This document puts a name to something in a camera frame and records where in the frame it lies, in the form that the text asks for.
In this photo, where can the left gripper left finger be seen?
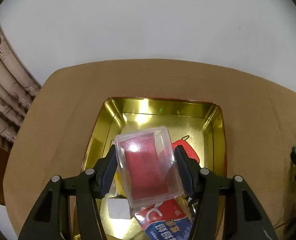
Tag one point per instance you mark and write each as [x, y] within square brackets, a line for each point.
[49, 217]

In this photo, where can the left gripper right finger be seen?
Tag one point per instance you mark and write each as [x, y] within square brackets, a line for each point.
[244, 216]

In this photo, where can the silver metal cube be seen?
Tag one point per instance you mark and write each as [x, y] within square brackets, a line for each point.
[119, 208]

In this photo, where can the blue red clear card box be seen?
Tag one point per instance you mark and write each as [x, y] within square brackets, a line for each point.
[164, 221]

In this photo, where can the red rounded plastic case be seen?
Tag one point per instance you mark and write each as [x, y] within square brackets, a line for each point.
[187, 147]

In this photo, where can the clear box with red cloth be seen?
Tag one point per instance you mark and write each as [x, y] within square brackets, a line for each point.
[148, 167]

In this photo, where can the yellow wooden cube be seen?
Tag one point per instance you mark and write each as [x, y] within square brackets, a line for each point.
[119, 186]

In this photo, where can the red toffee tin box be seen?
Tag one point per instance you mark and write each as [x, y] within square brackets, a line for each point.
[200, 123]

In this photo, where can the beige patterned curtain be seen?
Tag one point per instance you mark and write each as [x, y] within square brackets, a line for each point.
[17, 92]

